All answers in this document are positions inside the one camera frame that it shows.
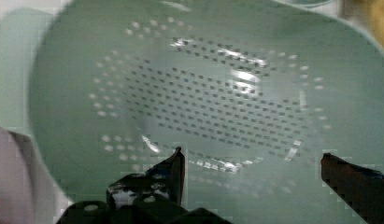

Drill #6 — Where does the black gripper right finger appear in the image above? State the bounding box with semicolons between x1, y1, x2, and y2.
320;153;384;224

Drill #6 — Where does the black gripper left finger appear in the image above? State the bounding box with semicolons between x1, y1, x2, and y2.
106;147;185;209

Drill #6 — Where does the green plastic strainer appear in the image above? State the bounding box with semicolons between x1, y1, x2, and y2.
0;0;384;224

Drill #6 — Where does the yellow banana toy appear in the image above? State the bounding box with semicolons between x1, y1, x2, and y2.
366;0;384;48

